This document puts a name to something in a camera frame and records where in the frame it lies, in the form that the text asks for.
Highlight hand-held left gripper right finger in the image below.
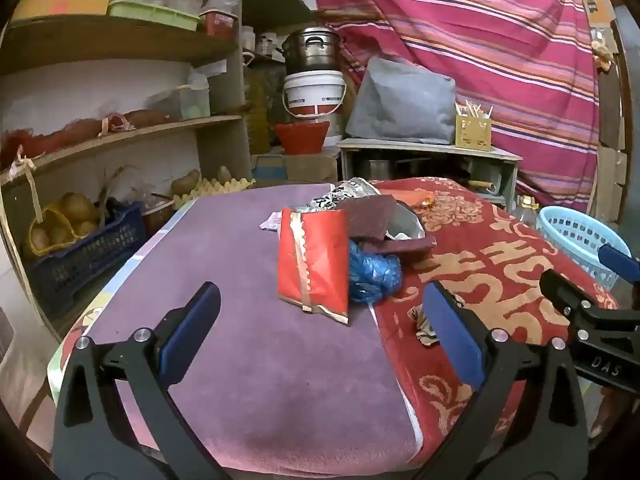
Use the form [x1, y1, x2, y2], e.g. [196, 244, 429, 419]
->
[422, 280, 591, 480]

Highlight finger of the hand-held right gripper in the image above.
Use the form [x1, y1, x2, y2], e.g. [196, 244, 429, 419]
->
[599, 242, 640, 286]
[539, 268, 597, 328]

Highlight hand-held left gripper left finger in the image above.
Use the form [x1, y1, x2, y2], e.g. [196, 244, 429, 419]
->
[52, 281, 223, 480]

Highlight light blue plastic basket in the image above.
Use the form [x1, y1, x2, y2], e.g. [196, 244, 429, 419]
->
[537, 205, 633, 293]

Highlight blue plastic bag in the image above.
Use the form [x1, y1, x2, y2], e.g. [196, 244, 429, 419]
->
[347, 240, 403, 305]

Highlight red snack packet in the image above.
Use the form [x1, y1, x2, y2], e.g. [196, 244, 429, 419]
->
[277, 207, 351, 326]

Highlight maroon cloth piece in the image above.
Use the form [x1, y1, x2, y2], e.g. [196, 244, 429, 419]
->
[336, 194, 436, 257]

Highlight red patterned blanket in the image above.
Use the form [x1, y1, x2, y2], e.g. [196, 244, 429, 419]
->
[370, 177, 621, 466]

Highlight clear bottle yellow label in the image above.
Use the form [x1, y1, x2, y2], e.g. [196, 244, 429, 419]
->
[515, 195, 542, 231]

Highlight cartoon printed tablecloth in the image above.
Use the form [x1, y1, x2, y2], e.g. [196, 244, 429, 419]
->
[47, 195, 201, 401]

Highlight dark blue plastic crate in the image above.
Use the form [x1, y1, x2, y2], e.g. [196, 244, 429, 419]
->
[25, 200, 147, 318]

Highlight yellow egg tray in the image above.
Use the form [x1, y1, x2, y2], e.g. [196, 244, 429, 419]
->
[172, 177, 256, 208]

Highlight loose potato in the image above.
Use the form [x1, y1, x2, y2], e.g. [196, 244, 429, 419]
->
[171, 170, 202, 196]

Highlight yellow basket of potatoes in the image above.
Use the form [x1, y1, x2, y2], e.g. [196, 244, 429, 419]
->
[27, 192, 101, 257]

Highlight bamboo chopstick holder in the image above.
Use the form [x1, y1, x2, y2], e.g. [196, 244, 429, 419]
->
[455, 114, 493, 152]

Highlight silver black printed packet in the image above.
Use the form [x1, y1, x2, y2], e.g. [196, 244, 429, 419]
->
[295, 177, 383, 213]

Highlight metal pot in cabinet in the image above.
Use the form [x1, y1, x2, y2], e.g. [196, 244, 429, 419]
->
[360, 157, 396, 181]

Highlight cardboard box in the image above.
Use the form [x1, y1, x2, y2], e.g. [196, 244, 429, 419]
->
[252, 152, 340, 183]

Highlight bundle of chopsticks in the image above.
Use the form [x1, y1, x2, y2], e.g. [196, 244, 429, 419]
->
[456, 100, 495, 119]

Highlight sweet potato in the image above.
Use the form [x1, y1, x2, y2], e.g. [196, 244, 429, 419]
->
[125, 110, 171, 128]

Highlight red plastic bowl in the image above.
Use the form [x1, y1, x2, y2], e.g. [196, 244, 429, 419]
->
[274, 121, 331, 155]

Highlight clear plastic container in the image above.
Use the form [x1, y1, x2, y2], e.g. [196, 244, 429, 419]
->
[172, 82, 211, 121]

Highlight yellow cooking oil bottle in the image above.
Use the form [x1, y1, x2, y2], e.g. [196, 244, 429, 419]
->
[245, 52, 273, 156]

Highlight red mesh bag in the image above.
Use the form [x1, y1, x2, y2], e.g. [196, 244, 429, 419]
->
[0, 117, 108, 158]

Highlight grey fabric bag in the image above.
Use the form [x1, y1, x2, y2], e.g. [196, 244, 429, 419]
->
[345, 56, 457, 145]

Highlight white plastic bucket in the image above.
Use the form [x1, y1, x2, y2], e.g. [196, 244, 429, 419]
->
[282, 71, 347, 147]

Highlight pink striped cloth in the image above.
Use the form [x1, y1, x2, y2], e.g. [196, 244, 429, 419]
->
[307, 0, 601, 213]

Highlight row of jars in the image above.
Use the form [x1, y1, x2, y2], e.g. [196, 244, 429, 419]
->
[240, 25, 282, 58]

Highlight steel cooking pot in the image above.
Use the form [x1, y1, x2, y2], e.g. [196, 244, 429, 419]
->
[281, 27, 341, 76]

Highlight wooden shelf unit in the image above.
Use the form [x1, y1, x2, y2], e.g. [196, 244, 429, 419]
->
[0, 0, 251, 331]

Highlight red plastic container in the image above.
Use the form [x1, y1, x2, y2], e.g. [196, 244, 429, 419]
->
[200, 9, 238, 38]

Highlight green plastic tray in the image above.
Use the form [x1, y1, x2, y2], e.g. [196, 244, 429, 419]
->
[107, 0, 201, 31]

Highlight yellow flat box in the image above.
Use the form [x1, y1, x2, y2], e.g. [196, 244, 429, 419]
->
[12, 0, 111, 22]

